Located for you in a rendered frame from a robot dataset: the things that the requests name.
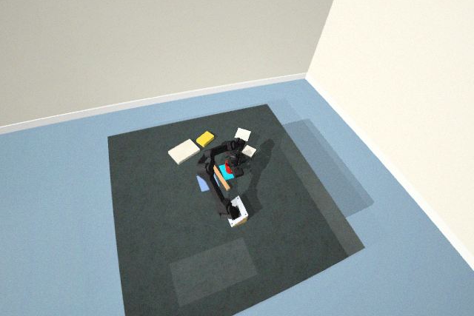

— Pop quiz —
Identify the light brown wooden bar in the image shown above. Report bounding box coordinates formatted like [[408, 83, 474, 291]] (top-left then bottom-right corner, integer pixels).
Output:
[[213, 165, 230, 191]]

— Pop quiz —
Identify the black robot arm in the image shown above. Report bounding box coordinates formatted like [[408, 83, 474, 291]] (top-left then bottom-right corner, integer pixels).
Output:
[[195, 138, 247, 221]]

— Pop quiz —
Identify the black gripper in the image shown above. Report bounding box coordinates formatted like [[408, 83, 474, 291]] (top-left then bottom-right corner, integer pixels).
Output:
[[224, 151, 244, 178]]

